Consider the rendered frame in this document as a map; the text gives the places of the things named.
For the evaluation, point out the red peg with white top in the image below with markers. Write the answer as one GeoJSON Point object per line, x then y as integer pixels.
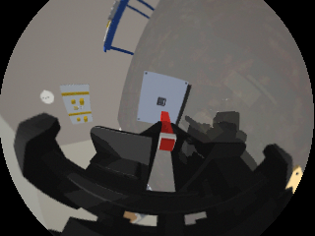
{"type": "Point", "coordinates": [166, 138]}

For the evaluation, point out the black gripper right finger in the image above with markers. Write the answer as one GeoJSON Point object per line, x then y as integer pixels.
{"type": "Point", "coordinates": [190, 156]}

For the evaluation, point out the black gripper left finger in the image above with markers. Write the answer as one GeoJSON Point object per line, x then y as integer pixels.
{"type": "Point", "coordinates": [138, 147]}

